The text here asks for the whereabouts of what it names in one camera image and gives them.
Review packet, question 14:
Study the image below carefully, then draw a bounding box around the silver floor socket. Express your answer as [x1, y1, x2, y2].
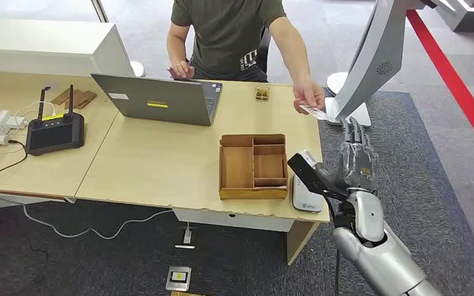
[165, 266, 193, 292]

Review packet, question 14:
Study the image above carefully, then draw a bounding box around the thin white cable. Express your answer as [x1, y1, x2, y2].
[14, 101, 57, 119]

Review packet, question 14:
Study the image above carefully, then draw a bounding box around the person's left hand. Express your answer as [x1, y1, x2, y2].
[293, 77, 326, 116]

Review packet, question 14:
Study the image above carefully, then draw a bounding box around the white under-desk panel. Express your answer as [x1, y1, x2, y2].
[172, 207, 295, 233]

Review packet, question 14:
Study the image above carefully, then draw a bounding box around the white card reader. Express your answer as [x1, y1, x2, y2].
[292, 173, 323, 213]

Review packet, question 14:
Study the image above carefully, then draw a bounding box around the white ID card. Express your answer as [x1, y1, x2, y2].
[299, 105, 331, 121]

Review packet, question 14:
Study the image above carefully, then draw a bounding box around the person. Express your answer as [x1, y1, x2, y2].
[166, 0, 326, 116]

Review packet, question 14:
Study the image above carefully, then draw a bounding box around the white counter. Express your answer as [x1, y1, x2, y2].
[0, 18, 136, 78]

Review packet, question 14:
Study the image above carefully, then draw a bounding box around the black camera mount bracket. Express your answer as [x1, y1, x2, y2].
[288, 153, 350, 201]

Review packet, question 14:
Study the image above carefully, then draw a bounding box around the wooden compartment box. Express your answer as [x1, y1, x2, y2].
[218, 134, 289, 201]

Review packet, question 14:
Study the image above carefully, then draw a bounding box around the black cable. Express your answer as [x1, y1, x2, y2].
[0, 140, 50, 282]

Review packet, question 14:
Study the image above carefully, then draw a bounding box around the long white cable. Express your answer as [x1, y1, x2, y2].
[22, 204, 175, 241]

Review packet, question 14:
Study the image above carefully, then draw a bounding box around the white round base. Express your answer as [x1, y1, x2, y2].
[326, 71, 349, 97]
[129, 60, 146, 78]

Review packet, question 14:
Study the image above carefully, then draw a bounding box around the dark grey carpet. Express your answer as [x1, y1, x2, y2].
[0, 84, 474, 296]

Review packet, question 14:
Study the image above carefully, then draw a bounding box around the person's right hand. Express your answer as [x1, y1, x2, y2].
[167, 60, 195, 80]

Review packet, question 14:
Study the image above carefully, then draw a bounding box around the grey metal pole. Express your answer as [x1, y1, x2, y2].
[91, 0, 109, 23]

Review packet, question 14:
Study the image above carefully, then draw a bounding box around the white kiosk stand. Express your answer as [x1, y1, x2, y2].
[323, 0, 451, 128]

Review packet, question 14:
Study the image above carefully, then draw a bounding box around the black remote controller with antennas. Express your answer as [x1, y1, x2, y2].
[25, 84, 86, 157]

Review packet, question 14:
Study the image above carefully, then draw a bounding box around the white charger adapter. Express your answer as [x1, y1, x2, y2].
[6, 115, 27, 130]

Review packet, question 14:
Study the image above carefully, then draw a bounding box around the black chair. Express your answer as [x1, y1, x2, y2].
[257, 26, 273, 75]

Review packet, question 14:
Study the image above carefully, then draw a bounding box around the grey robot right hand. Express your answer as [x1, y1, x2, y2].
[315, 117, 380, 194]

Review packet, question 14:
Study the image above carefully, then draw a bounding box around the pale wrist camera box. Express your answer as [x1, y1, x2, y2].
[297, 150, 318, 168]

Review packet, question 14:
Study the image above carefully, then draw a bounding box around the grey laptop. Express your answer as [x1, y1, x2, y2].
[90, 72, 224, 127]

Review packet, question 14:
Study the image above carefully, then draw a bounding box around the white floor plug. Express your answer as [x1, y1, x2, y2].
[175, 222, 197, 250]

